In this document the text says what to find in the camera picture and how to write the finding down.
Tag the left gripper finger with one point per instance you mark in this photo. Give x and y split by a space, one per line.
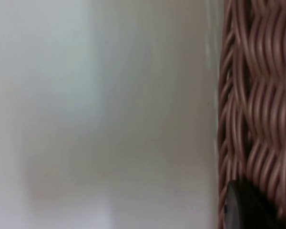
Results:
248 207

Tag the brown wicker basket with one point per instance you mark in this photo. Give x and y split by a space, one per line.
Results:
262 90

